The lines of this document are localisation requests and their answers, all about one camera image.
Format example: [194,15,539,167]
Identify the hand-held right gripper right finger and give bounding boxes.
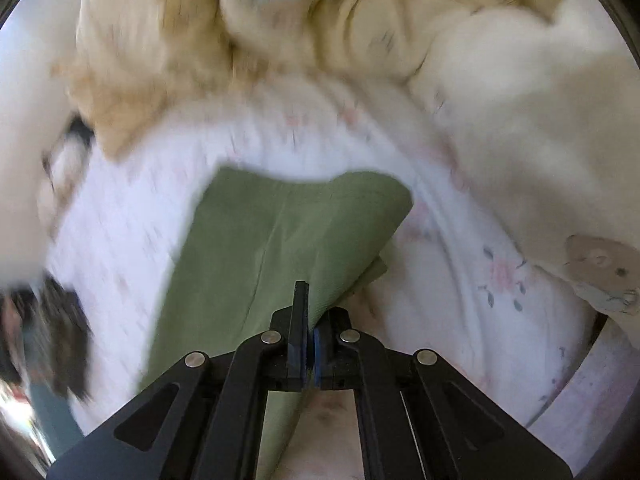
[313,307,574,480]

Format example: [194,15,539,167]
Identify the white floral bed sheet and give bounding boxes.
[47,77,640,480]

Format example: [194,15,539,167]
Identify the white blanket with animal patch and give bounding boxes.
[407,0,640,317]

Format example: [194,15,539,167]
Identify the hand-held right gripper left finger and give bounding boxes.
[47,281,311,480]

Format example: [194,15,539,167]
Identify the green pants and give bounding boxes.
[137,167,414,480]

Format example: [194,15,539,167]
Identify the yellow fuzzy blanket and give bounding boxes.
[64,0,568,161]

